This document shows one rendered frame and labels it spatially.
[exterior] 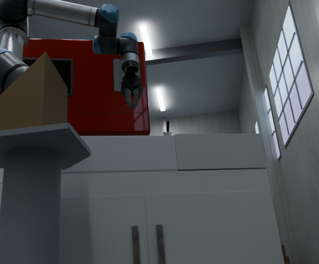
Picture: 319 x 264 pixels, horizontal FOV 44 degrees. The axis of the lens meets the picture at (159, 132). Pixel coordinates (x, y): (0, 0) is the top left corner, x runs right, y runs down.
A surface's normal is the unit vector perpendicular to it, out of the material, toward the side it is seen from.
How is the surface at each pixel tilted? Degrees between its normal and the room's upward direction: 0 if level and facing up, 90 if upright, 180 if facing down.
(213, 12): 180
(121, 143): 90
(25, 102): 90
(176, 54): 90
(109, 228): 90
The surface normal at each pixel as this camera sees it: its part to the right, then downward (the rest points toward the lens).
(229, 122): -0.11, -0.38
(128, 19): 0.07, 0.92
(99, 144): 0.15, -0.40
